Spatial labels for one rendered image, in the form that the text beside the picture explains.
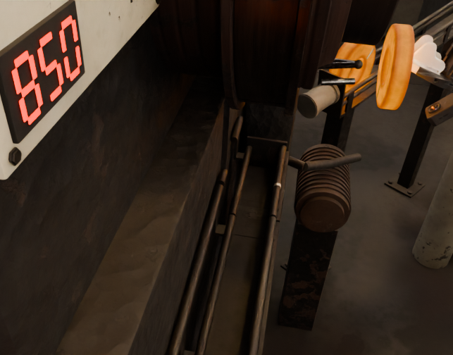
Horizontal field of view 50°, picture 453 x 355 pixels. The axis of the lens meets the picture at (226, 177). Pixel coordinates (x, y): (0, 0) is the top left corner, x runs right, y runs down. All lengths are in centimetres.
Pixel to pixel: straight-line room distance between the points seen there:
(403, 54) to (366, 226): 104
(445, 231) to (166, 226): 129
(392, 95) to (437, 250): 89
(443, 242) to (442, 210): 12
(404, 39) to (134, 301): 68
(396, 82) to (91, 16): 68
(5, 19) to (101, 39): 11
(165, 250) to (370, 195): 159
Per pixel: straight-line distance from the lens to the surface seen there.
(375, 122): 250
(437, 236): 170
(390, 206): 199
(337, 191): 112
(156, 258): 46
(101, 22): 34
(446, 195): 161
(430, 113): 104
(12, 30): 25
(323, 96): 114
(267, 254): 69
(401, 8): 341
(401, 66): 92
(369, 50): 125
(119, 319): 42
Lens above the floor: 121
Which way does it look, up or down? 38 degrees down
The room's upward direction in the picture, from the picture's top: 4 degrees clockwise
